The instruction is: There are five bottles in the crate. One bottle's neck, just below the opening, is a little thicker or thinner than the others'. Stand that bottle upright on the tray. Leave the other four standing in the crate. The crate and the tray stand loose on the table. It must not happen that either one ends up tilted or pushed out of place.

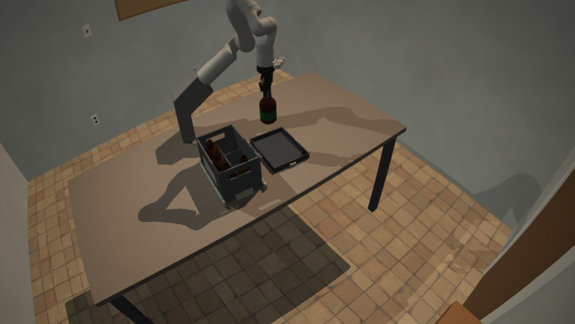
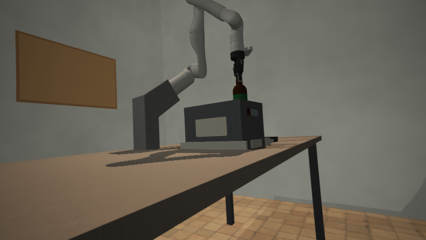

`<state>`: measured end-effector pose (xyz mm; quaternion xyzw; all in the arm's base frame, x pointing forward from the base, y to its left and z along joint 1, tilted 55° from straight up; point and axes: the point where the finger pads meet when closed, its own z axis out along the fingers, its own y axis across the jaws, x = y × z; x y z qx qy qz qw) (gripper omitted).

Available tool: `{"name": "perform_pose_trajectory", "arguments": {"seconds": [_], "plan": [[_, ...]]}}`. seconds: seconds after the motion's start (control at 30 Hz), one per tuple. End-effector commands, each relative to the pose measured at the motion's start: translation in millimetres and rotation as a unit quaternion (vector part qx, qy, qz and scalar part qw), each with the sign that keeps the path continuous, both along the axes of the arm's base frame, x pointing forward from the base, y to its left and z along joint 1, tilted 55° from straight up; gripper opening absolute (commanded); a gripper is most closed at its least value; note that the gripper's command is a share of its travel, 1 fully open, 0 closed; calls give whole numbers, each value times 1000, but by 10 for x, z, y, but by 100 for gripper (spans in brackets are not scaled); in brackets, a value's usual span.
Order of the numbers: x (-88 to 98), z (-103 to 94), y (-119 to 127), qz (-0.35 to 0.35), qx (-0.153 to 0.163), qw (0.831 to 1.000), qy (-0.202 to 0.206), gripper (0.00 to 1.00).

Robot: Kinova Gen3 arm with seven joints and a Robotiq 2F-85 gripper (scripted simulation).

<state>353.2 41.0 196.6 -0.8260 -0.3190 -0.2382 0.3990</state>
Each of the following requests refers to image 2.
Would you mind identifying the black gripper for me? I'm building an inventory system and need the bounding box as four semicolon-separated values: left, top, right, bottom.
230;50;245;82

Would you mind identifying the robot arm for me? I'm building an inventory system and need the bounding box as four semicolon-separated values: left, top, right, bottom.
169;0;253;95

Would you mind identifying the dark grey crate with dividers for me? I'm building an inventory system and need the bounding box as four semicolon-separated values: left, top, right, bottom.
185;99;265;149

